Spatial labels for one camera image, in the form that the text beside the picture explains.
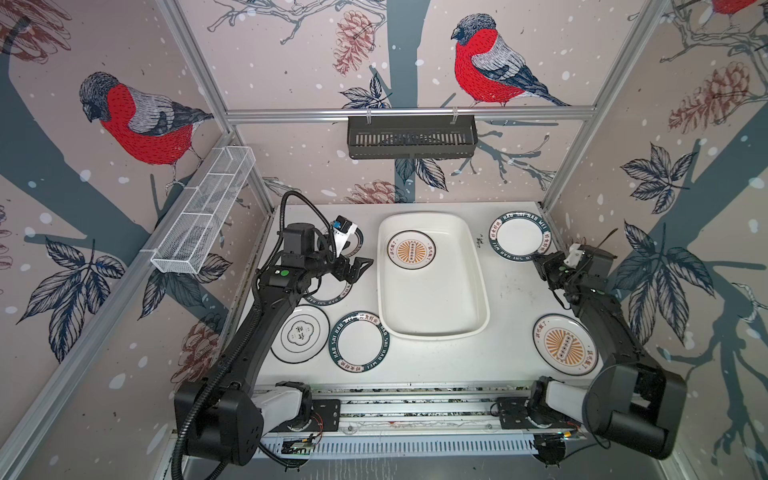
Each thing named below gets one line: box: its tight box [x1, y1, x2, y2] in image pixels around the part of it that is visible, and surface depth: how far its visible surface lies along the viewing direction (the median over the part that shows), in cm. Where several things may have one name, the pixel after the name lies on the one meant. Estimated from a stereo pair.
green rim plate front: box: [328, 311, 391, 373], surface depth 87 cm
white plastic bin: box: [377, 211, 490, 341], surface depth 97 cm
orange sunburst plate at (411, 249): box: [386, 229, 437, 270], surface depth 109 cm
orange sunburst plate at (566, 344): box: [532, 313, 599, 376], surface depth 87 cm
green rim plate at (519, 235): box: [488, 210, 553, 262], surface depth 94 cm
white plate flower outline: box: [270, 304, 330, 364], surface depth 89 cm
